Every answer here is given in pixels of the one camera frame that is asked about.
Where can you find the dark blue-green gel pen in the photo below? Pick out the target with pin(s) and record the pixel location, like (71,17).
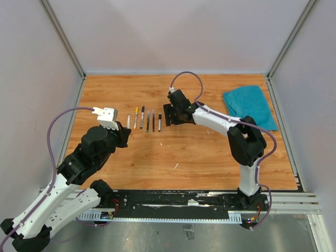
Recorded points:
(148,121)

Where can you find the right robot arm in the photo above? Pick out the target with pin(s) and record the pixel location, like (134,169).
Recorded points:
(246,142)

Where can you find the white marker blue end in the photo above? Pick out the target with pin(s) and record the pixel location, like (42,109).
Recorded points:
(142,117)

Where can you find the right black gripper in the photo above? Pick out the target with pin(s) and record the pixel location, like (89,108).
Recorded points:
(168,109)

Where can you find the small white pen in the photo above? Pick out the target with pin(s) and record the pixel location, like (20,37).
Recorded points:
(128,121)

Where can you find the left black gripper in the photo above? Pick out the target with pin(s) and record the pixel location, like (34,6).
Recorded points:
(123,133)

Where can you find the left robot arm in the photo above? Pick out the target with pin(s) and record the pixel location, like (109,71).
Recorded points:
(33,229)

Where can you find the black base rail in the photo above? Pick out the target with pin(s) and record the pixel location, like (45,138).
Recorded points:
(183,205)

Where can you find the yellow capped white marker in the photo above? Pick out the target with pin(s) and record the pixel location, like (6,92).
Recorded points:
(136,118)

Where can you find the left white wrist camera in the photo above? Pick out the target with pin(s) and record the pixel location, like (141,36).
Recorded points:
(107,117)

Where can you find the white marker black tip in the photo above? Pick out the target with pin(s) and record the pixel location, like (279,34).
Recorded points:
(160,122)

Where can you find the purple gel pen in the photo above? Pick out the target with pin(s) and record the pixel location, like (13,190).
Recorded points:
(153,120)

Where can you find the teal cloth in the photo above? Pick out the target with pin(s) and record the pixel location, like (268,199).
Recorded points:
(250,101)

